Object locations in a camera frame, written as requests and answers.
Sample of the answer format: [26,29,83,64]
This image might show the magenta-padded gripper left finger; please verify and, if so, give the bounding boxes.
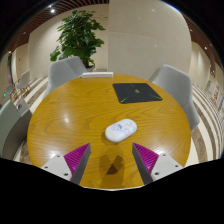
[40,142,92,185]

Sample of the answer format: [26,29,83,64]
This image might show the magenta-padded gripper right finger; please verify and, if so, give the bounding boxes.
[131,142,184,185]

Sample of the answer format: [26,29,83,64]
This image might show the white cartoon-print computer mouse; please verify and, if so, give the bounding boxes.
[104,118,138,144]

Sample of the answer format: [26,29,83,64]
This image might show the black mouse pad green streaks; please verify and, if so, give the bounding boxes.
[112,82,164,105]

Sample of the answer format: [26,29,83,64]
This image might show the grey upholstered chair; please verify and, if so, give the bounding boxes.
[15,69,32,98]
[0,99,33,160]
[42,55,89,100]
[148,64,201,133]

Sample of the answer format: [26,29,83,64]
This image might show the white power strip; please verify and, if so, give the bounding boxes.
[80,71,115,79]

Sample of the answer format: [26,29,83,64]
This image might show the green potted plant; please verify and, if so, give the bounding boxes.
[49,9,106,70]

